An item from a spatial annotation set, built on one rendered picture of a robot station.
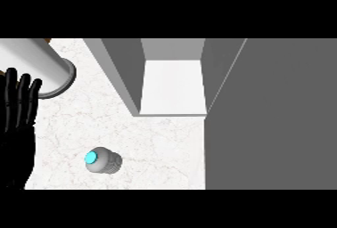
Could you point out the white cylindrical canister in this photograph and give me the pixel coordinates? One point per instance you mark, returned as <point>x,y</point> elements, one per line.
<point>30,62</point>

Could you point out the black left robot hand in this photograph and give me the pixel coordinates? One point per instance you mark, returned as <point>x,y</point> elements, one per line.
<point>18,124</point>

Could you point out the dark grey cabinet door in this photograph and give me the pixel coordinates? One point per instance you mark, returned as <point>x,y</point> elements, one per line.
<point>272,118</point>

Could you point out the grey open cabinet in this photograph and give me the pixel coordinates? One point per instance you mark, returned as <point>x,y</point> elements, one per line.
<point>170,89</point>

